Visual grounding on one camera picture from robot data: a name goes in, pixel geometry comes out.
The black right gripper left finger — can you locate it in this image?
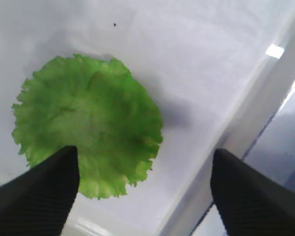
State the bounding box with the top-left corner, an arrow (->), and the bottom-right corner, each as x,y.
0,146 -> 79,236

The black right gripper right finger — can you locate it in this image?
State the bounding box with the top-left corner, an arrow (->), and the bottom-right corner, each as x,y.
210,148 -> 295,236

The green lettuce leaf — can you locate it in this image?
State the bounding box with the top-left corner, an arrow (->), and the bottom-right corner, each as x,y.
12,54 -> 163,199

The cream rectangular metal tray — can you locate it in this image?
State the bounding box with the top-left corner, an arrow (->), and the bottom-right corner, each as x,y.
63,0 -> 295,236

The white paper tray liner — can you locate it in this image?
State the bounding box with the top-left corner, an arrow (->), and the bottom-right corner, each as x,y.
0,0 -> 295,230

